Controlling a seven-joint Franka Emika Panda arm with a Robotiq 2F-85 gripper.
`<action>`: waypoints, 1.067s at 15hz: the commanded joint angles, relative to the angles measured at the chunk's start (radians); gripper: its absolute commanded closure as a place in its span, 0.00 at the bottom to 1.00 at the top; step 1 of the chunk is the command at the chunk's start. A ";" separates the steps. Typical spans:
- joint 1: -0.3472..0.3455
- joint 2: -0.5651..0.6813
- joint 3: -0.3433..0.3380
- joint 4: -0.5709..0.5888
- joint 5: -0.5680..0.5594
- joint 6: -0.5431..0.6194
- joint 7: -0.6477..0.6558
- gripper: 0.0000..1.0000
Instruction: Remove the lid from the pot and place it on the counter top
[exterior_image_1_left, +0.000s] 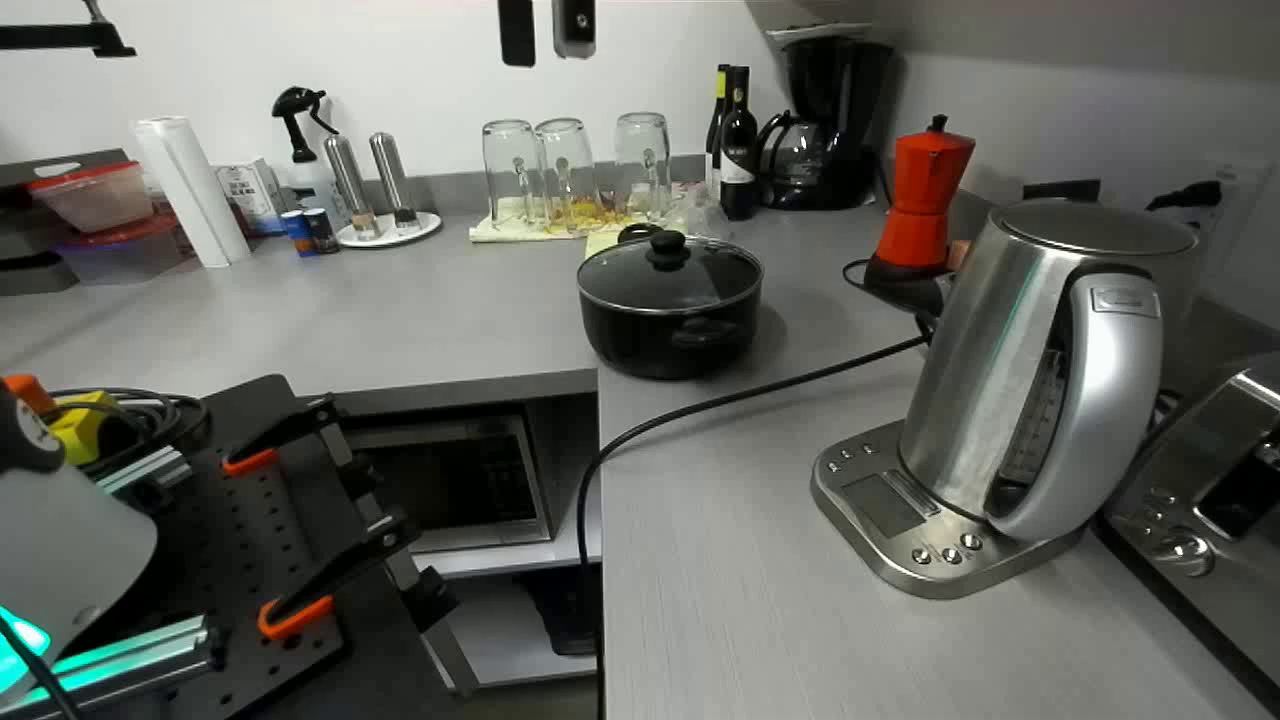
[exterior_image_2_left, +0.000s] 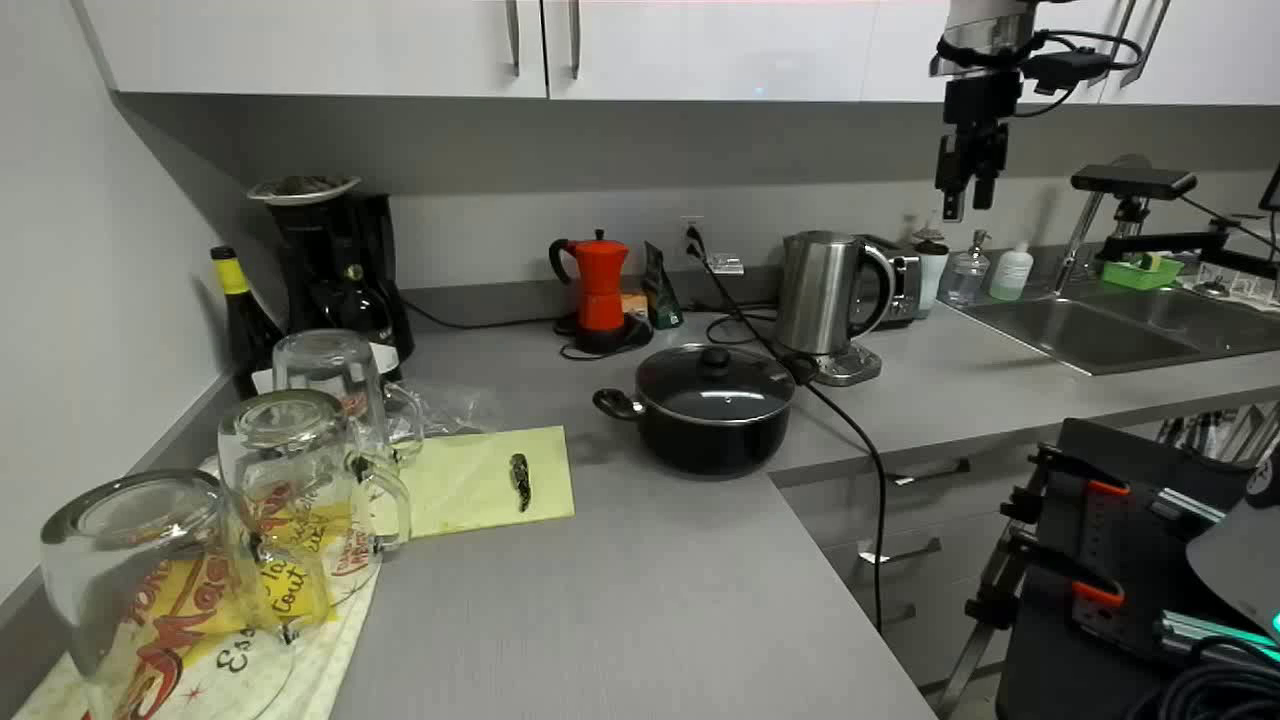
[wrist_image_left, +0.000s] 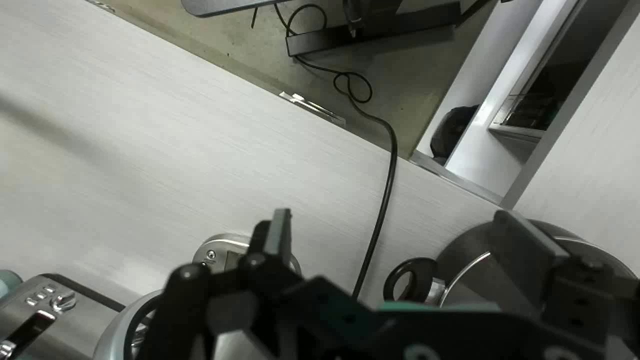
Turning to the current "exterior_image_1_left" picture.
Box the steel kettle base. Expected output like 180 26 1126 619
807 418 1087 598

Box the plastic container with red lid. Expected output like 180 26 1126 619
51 213 191 266
28 157 160 239

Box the white round plate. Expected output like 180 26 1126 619
334 207 447 253

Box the steel pepper grinder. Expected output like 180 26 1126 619
318 133 382 239
363 128 426 228

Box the glass lid with black knob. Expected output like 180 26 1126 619
578 221 770 319

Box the black drip coffee maker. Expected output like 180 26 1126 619
752 31 901 213

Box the black pegboard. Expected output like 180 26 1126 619
78 370 463 720

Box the stainless steel toaster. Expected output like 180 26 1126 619
1091 350 1280 710

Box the black power cable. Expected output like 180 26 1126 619
574 329 932 573

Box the grey robot base cover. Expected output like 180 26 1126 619
0 456 160 670

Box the dark wine bottle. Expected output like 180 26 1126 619
700 59 765 224

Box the yellow tool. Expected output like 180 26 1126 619
45 386 124 473

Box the black metal bracket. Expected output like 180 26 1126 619
0 0 142 59

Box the white paper towel roll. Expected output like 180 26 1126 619
129 113 258 272

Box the blue can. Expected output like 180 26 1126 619
280 198 346 258

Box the printed white dish towel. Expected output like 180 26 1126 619
463 182 713 253

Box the clear drinking glass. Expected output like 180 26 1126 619
480 117 539 233
532 113 597 224
614 107 677 214

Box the red moka pot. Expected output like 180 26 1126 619
874 113 981 278

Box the teal lit metal rail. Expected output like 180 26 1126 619
0 604 223 710

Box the spray bottle with black trigger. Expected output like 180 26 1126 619
268 84 354 233

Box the stainless steel electric kettle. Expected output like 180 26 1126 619
898 194 1199 549

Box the black cooking pot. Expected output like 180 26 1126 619
578 278 770 382

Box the black cable bundle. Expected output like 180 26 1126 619
51 382 216 489

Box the black wall outlet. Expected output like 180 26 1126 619
1022 177 1103 207

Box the black moka pot base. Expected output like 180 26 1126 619
859 257 961 322

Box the black clamp with orange tip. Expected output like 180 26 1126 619
216 390 405 537
252 517 463 648

